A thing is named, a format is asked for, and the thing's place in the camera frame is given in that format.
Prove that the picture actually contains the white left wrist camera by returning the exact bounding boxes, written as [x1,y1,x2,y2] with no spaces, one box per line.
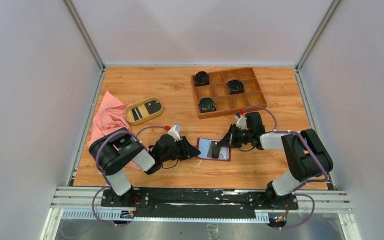
[167,123,182,142]

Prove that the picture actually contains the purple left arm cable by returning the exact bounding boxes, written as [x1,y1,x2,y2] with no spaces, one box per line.
[94,125,170,176]

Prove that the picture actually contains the black rolled item middle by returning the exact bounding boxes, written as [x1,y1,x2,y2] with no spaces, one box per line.
[226,79,245,95]

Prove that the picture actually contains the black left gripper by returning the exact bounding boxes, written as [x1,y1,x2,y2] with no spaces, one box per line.
[161,136,201,163]

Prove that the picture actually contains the black cards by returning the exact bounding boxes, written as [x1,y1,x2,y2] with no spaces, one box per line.
[132,100,162,121]

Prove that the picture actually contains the black gold rolled item front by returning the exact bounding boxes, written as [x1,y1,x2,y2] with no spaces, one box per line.
[198,97,217,113]

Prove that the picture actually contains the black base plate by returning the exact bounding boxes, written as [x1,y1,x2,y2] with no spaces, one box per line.
[99,187,299,219]

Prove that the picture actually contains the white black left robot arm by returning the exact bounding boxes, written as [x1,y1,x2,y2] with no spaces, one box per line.
[88,127,201,207]

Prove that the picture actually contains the pink cloth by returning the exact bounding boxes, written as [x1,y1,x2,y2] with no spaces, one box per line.
[86,90,143,171]

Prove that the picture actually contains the wooden compartment tray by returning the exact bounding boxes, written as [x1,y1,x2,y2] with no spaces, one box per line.
[190,67,268,120]

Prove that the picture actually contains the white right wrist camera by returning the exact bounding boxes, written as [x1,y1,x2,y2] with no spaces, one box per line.
[235,112,247,130]

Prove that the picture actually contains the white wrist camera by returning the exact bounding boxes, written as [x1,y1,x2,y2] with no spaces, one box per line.
[235,112,247,130]
[167,123,182,142]

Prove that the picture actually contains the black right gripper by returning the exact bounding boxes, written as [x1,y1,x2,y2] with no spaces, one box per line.
[218,124,253,149]

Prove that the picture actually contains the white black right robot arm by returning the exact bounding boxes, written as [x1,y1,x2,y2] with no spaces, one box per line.
[215,112,333,209]

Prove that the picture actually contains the yellow oval tray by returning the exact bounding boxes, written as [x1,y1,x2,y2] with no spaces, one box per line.
[124,96,164,126]

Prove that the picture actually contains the black rolled item back left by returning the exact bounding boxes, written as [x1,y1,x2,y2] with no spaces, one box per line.
[193,71,210,87]

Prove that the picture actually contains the red card holder wallet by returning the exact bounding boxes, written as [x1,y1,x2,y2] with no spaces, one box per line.
[196,137,231,162]

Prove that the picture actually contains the aluminium front rail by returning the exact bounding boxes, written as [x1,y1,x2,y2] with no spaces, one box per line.
[51,187,352,224]

